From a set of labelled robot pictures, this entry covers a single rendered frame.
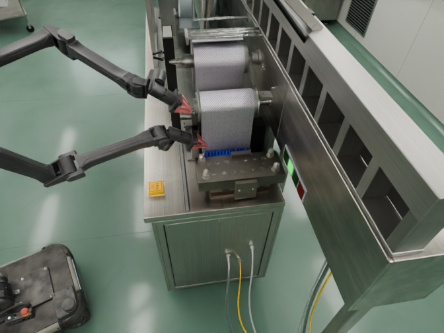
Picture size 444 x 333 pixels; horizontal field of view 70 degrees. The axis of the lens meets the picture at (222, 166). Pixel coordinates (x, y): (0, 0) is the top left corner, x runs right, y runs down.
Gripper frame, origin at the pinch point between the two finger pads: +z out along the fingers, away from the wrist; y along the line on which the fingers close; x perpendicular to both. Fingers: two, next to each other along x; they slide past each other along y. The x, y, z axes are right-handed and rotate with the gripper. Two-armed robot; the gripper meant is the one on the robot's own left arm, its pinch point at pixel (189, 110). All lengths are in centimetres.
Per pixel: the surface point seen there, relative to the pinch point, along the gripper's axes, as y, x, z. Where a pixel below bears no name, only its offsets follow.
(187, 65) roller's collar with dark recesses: -23.9, 7.5, -4.3
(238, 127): 4.1, 7.0, 22.0
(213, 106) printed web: 3.4, 9.1, 5.6
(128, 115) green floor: -169, -132, 36
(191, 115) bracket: -4.3, -4.5, 4.7
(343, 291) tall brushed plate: 83, 18, 34
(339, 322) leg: 79, -9, 77
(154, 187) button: 15.0, -37.3, 5.6
